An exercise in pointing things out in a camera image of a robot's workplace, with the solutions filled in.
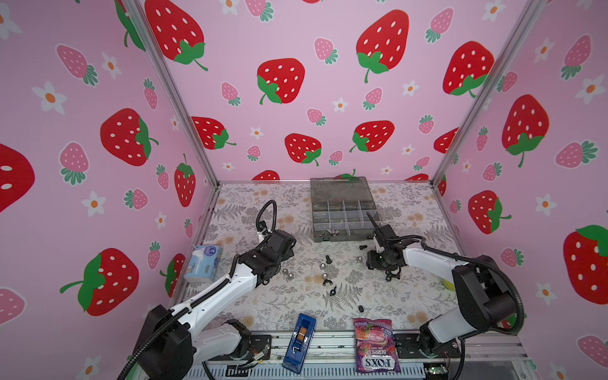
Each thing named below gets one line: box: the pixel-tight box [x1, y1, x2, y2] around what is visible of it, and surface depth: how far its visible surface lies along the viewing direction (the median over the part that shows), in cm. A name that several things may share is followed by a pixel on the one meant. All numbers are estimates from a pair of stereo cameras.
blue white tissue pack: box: [183, 245, 221, 283], surface depth 88 cm
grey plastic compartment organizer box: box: [310, 173, 381, 243], surface depth 113 cm
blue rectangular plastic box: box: [281, 312, 317, 375], surface depth 72 cm
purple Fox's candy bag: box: [353, 318, 402, 373], surface depth 73 cm
